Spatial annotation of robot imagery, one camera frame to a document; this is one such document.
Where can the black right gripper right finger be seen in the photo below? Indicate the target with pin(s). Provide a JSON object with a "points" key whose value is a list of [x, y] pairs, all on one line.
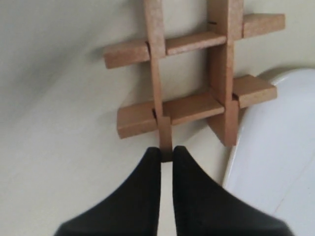
{"points": [[204, 208]]}

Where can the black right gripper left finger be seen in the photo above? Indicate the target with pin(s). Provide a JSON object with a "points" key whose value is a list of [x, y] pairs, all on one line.
{"points": [[131, 210]]}

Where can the wooden notched puzzle piece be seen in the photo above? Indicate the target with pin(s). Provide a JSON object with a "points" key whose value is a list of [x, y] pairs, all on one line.
{"points": [[140, 118], [225, 17], [156, 40], [138, 51]]}

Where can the white rectangular plastic tray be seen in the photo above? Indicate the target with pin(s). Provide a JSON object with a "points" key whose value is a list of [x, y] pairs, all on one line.
{"points": [[272, 167]]}

